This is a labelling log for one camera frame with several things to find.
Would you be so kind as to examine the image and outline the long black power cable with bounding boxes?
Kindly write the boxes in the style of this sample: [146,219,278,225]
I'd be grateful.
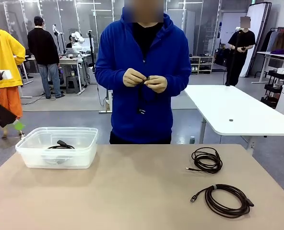
[47,139,77,150]

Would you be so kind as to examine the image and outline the short black power cable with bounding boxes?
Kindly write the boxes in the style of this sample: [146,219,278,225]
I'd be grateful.
[136,75,159,115]

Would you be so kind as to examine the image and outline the thin black USB cable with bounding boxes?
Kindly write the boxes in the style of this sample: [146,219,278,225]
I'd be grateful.
[185,147,223,173]

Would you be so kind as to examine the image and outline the thick black USB cable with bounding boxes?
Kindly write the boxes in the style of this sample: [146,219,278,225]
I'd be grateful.
[190,184,255,219]

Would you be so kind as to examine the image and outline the person's right forearm blue sleeve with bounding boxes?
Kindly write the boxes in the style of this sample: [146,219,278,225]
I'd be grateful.
[95,61,130,85]

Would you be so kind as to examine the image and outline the person's left forearm blue sleeve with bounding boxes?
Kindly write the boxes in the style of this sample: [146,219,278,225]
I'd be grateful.
[163,64,192,97]

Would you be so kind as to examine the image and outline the person's right hand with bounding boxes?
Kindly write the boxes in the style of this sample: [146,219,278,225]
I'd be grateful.
[123,68,148,88]

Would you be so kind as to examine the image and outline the person's left hand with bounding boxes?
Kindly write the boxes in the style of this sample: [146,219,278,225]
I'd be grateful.
[145,75,168,94]

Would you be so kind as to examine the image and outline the person in black jacket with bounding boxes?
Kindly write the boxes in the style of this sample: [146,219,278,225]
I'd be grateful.
[27,16,66,99]

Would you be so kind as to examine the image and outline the grey plastic stool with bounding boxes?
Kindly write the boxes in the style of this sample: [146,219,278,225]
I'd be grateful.
[65,76,82,94]

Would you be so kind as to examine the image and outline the grey background workbench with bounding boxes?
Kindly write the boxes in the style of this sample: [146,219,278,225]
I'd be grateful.
[24,54,90,95]

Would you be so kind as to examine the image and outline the clear plastic storage box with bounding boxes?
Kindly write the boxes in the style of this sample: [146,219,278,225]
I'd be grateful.
[15,126,99,170]

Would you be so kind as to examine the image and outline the white device on stand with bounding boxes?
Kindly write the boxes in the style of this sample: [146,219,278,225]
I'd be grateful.
[52,23,61,55]

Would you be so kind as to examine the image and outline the small white background robot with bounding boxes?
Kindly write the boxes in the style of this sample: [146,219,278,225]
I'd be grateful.
[70,31,85,52]

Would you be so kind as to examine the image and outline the white standing desk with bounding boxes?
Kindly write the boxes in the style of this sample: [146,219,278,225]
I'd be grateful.
[98,88,114,114]

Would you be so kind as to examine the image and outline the black background tripod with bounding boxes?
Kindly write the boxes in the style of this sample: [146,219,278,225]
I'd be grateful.
[87,30,96,72]

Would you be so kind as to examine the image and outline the person in blue hoodie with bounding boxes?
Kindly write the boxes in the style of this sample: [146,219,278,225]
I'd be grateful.
[95,0,192,145]

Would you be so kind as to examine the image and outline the wooden shoe rack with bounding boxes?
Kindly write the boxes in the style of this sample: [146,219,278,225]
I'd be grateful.
[189,56,214,74]

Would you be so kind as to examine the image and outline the black bags pile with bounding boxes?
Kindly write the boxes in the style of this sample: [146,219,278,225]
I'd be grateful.
[215,42,229,67]

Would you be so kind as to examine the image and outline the black pole with lamp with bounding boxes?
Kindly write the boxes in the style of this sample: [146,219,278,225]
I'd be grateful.
[225,27,245,87]

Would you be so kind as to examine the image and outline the large white table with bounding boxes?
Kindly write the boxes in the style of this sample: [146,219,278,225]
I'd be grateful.
[184,84,284,150]

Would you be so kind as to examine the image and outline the person in black clothes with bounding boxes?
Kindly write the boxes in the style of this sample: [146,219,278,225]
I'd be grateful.
[225,16,256,87]

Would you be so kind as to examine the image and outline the black trolley cart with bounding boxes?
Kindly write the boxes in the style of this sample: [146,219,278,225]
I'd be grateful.
[260,69,284,109]

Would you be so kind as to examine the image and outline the white folding partition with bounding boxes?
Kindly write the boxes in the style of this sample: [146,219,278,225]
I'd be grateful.
[232,1,272,78]

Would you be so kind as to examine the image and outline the white desk with thin legs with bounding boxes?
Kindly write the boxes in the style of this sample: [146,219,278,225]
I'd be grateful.
[251,51,284,84]

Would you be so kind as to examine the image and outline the clothes rack with coats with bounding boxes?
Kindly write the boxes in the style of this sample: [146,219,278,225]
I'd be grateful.
[261,26,284,54]

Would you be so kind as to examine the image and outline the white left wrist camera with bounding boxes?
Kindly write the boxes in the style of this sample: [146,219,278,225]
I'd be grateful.
[0,67,13,81]

